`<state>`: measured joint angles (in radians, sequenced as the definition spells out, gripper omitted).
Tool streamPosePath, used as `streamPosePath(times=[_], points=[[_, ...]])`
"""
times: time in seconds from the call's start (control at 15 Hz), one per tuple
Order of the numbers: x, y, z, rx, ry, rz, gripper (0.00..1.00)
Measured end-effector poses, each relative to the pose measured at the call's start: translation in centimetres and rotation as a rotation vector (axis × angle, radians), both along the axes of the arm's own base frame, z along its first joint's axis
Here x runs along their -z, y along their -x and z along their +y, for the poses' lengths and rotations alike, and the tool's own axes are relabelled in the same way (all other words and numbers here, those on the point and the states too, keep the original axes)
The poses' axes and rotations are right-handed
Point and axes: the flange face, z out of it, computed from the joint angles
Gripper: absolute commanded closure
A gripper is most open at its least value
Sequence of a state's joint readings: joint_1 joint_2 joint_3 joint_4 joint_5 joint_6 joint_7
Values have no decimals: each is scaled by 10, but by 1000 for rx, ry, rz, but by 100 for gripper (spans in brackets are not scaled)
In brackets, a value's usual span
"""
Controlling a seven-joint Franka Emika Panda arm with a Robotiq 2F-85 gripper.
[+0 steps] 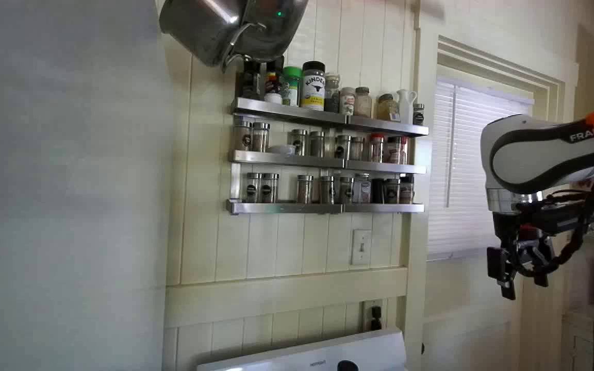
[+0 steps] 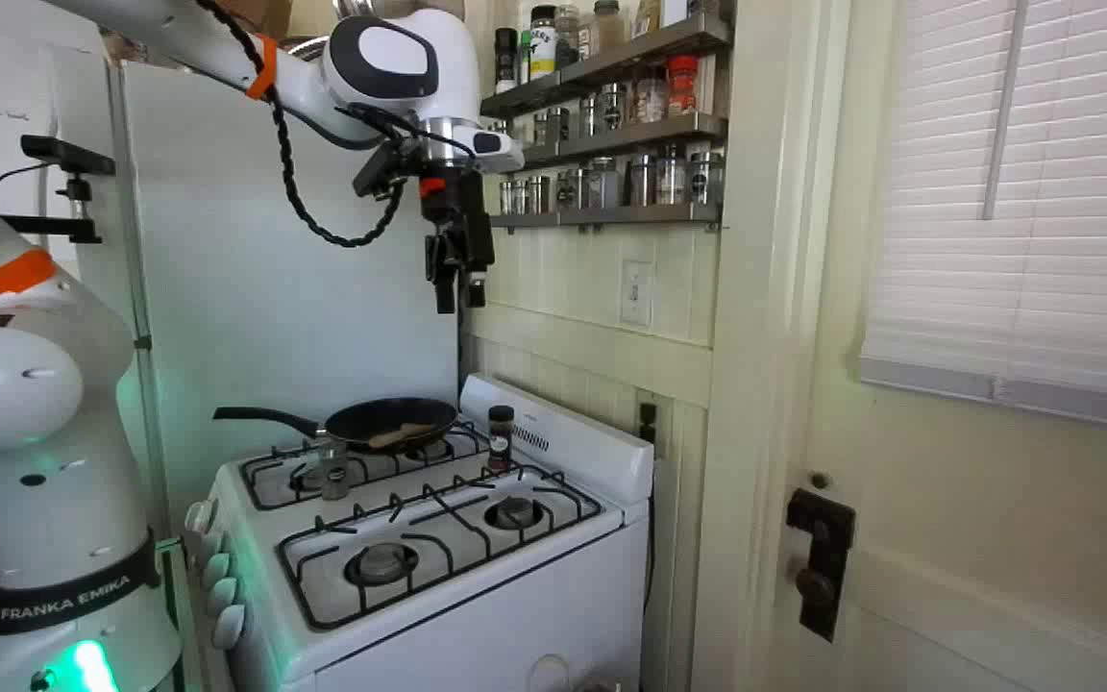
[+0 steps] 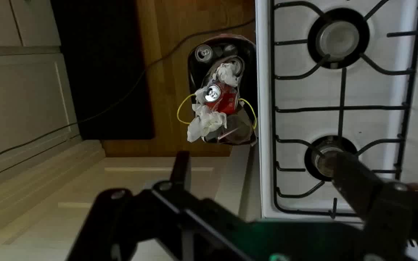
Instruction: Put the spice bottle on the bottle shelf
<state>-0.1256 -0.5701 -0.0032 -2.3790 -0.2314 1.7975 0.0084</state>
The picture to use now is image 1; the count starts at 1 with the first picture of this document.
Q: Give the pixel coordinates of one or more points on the wall outlet with black plug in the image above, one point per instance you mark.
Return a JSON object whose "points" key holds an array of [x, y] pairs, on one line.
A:
{"points": [[373, 317]]}

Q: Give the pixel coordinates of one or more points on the amber glass jar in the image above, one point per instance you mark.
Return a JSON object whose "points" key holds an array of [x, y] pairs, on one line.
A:
{"points": [[384, 109]]}

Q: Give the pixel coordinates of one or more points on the white refrigerator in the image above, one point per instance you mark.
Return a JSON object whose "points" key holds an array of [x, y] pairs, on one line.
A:
{"points": [[62, 206]]}

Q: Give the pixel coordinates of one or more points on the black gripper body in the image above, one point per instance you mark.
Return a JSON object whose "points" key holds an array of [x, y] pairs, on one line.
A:
{"points": [[525, 250]]}

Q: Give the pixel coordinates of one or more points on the dark spice jar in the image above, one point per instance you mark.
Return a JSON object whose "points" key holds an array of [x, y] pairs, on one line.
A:
{"points": [[377, 191]]}

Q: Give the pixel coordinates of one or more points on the white blind wand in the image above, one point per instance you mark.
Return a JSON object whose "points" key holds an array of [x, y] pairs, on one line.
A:
{"points": [[452, 145]]}

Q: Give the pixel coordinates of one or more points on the white window blind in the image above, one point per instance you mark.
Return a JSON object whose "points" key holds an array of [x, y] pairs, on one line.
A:
{"points": [[469, 171]]}

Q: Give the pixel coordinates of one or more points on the small red white bottle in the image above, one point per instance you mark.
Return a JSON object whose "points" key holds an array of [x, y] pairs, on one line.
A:
{"points": [[273, 93]]}

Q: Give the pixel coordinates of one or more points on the three-tier steel spice rack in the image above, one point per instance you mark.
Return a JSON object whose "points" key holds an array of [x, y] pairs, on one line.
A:
{"points": [[324, 167]]}

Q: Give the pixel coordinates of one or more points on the hanging stainless steel pot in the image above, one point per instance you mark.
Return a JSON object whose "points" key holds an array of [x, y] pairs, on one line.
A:
{"points": [[197, 31], [277, 28]]}

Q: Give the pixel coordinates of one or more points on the small dark jar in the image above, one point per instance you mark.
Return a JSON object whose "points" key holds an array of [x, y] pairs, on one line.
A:
{"points": [[419, 114]]}

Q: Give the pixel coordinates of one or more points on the black stove dial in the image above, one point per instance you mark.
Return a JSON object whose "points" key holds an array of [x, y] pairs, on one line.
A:
{"points": [[347, 365]]}

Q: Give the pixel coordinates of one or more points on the large bottle yellow label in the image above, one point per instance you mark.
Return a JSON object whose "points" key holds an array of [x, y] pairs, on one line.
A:
{"points": [[315, 88]]}

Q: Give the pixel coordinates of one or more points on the white light switch plate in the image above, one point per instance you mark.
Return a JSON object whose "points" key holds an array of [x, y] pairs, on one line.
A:
{"points": [[362, 249]]}

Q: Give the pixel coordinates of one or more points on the green lid bottle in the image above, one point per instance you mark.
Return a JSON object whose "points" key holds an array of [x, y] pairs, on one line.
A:
{"points": [[291, 85]]}

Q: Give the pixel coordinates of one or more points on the tall dark bottle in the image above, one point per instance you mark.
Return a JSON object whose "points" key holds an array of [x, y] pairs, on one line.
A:
{"points": [[251, 81]]}

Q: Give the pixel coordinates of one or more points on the white gas stove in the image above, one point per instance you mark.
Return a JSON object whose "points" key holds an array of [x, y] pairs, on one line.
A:
{"points": [[298, 353]]}

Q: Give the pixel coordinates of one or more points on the small glass spice jar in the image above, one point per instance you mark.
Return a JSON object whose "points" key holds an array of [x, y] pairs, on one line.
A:
{"points": [[407, 191], [359, 147], [346, 189], [340, 147], [326, 189], [260, 136], [317, 145], [303, 189], [298, 144], [362, 189], [252, 189], [269, 189], [392, 191]]}

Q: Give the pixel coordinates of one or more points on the cream cabinet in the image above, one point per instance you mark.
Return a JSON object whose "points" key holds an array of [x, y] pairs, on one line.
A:
{"points": [[578, 344]]}

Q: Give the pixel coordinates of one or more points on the slim glass bottle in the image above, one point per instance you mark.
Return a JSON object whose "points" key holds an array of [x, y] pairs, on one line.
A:
{"points": [[333, 93]]}

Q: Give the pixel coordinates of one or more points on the cream wooden door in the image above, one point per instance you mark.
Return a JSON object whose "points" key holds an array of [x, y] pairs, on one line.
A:
{"points": [[469, 323]]}

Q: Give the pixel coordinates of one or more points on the clear glass jar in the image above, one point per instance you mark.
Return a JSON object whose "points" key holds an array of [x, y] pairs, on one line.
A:
{"points": [[363, 103]]}

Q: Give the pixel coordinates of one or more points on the white label spice jar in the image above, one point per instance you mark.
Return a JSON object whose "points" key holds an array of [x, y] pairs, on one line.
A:
{"points": [[347, 102]]}

